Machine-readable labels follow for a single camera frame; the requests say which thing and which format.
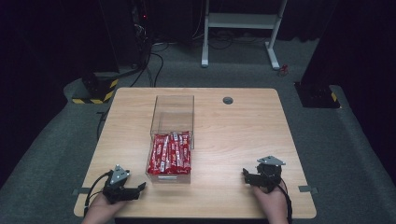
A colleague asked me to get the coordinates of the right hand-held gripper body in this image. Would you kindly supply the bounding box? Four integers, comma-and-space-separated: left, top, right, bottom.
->
251, 155, 287, 193

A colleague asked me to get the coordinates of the black stand base plate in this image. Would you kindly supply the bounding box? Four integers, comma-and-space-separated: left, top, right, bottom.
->
293, 80, 341, 109

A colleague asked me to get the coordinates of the pile of red snack packets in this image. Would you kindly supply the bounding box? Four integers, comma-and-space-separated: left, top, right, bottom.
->
147, 131, 192, 175

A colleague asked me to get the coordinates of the dark equipment rack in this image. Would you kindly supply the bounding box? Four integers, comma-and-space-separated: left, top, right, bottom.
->
98, 0, 154, 70

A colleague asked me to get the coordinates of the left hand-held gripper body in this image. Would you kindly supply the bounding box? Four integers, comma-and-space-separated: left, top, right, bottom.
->
102, 164, 141, 205

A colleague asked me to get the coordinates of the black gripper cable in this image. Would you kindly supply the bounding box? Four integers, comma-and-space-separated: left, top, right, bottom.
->
279, 176, 294, 224
83, 170, 114, 217

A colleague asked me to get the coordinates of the person's right hand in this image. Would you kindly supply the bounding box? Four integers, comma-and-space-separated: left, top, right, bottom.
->
251, 182, 290, 224

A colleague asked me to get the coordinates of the black cable beside table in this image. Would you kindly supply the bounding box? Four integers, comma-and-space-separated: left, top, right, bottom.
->
95, 107, 112, 142

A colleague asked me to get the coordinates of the person's left hand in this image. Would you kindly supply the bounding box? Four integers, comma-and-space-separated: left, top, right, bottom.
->
81, 193, 126, 224

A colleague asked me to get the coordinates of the clear plastic box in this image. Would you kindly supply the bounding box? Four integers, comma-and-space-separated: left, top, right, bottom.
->
145, 132, 192, 185
150, 94, 196, 149

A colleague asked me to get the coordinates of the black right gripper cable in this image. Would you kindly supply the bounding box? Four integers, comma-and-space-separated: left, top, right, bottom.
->
279, 176, 294, 224

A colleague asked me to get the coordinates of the small red floor object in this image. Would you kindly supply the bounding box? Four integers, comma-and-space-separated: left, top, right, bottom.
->
277, 63, 290, 77

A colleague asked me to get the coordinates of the black floor cable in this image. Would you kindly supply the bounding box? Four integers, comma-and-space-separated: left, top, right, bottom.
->
130, 41, 165, 89

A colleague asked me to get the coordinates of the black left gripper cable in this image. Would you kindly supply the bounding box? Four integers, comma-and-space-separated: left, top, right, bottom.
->
83, 170, 114, 217

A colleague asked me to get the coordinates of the tangle of black cables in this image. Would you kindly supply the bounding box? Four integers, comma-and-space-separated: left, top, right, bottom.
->
191, 27, 269, 50

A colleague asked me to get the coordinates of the black yellow striped stand base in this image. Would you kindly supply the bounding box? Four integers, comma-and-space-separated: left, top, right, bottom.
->
71, 71, 120, 105

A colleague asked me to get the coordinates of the grey table edge bracket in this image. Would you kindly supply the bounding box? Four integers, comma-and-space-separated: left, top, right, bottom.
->
298, 185, 319, 195
72, 187, 92, 196

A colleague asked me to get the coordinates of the white metal stand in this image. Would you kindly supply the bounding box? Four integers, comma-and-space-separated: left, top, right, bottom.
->
201, 0, 289, 71

